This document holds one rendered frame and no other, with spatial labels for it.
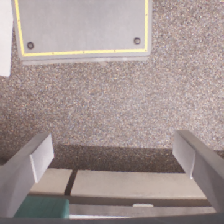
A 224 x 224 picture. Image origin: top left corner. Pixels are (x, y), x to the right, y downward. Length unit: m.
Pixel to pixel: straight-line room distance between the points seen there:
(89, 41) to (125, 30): 0.19
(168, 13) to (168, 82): 0.46
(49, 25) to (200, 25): 0.98
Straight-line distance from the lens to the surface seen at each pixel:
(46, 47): 0.95
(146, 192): 1.00
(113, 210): 0.88
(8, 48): 1.41
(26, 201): 0.84
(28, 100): 1.39
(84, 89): 1.24
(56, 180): 1.07
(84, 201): 0.95
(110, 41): 0.89
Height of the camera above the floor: 1.21
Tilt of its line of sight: 74 degrees down
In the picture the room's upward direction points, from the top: 180 degrees clockwise
